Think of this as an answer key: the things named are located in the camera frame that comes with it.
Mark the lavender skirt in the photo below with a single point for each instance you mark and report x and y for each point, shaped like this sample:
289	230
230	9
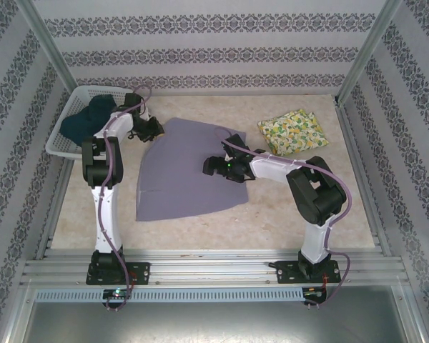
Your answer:
178	178

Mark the dark blue denim skirt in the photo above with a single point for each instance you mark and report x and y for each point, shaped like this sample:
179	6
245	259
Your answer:
82	125

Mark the lemon print skirt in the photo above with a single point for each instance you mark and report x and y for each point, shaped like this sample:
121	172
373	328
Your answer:
293	132

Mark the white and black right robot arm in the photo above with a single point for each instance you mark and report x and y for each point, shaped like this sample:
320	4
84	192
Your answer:
271	168

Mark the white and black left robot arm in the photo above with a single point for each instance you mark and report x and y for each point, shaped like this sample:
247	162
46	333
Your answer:
105	221

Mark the white plastic basket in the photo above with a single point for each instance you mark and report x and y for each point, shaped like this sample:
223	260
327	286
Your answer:
64	110

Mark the grey metal sheet panel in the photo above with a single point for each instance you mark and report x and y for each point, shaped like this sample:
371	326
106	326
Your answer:
214	321

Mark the aluminium rail frame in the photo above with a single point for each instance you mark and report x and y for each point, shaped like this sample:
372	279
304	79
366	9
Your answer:
207	266

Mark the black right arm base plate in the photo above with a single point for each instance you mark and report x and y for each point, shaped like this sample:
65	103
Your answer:
287	273

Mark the aluminium side rail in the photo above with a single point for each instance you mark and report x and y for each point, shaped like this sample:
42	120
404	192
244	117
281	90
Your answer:
354	135
55	207

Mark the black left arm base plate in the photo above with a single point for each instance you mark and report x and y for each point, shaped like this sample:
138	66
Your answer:
141	273

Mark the aluminium corner post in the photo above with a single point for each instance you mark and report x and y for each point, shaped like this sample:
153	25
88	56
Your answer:
370	46
46	46

